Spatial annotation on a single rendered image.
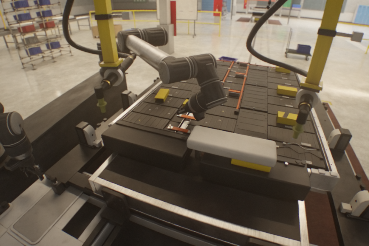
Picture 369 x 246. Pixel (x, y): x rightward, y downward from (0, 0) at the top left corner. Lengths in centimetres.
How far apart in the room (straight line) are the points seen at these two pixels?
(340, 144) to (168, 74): 113
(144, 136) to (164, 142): 11
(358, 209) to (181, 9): 891
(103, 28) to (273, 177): 88
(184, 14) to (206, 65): 837
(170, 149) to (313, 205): 174
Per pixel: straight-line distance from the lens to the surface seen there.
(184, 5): 927
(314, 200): 238
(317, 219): 225
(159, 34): 159
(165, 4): 626
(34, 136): 161
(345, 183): 132
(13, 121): 106
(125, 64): 106
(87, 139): 133
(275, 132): 124
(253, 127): 122
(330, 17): 81
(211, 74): 95
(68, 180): 120
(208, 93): 94
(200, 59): 95
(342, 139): 147
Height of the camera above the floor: 169
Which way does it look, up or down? 30 degrees down
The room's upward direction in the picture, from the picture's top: straight up
